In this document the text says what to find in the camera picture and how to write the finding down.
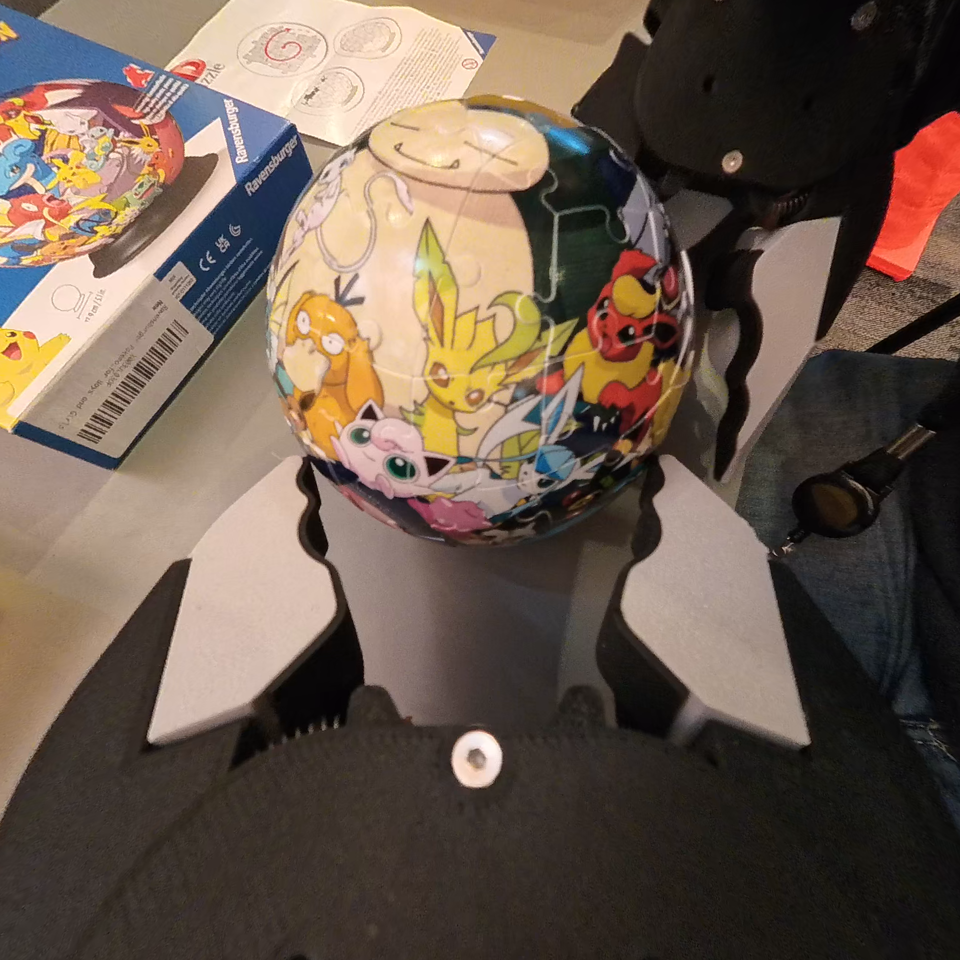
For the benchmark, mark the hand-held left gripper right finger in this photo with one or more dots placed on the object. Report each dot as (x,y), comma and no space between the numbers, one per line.
(705,637)

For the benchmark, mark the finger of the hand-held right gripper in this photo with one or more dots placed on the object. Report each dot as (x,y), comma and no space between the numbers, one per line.
(780,330)

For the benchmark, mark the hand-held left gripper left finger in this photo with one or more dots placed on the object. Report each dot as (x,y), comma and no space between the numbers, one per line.
(240,637)

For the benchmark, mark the colourful puzzle ball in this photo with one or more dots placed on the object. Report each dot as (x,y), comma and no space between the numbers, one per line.
(480,322)

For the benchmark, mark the blue puzzle box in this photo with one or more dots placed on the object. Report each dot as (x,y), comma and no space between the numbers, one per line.
(135,247)

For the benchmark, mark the black badge reel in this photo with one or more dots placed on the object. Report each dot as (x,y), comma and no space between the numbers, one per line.
(836,504)

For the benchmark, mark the person's blue jeans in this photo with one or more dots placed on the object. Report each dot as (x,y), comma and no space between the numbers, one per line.
(862,525)

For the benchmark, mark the red plastic part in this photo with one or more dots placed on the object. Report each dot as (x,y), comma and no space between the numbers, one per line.
(922,195)

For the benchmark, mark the white instruction sheet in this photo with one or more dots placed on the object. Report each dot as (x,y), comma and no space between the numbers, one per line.
(337,67)

